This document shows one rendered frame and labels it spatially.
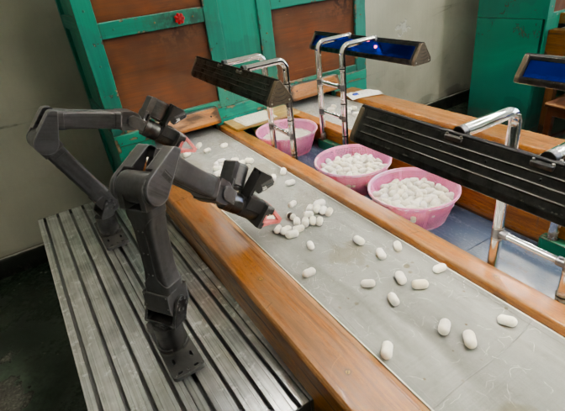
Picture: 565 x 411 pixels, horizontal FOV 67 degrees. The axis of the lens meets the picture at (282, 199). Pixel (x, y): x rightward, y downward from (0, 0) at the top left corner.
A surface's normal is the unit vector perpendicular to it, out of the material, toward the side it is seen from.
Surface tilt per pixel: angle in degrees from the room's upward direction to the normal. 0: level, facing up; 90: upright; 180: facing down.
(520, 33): 90
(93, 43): 90
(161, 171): 90
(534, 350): 0
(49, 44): 90
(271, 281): 0
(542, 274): 0
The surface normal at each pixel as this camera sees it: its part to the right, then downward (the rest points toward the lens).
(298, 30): 0.52, 0.37
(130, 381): -0.11, -0.87
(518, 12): -0.83, 0.35
